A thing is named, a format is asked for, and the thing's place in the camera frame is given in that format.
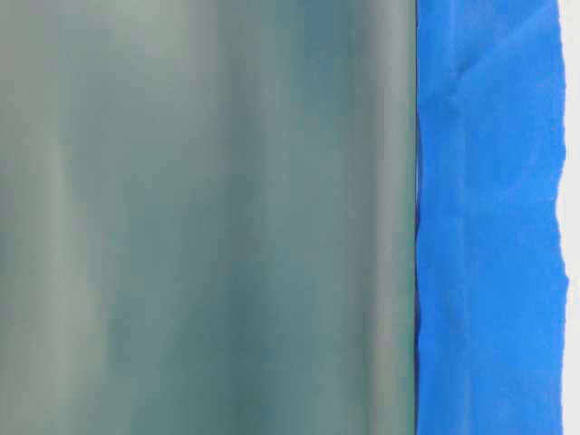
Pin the blue table cloth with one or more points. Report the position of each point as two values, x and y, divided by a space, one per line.
491 278

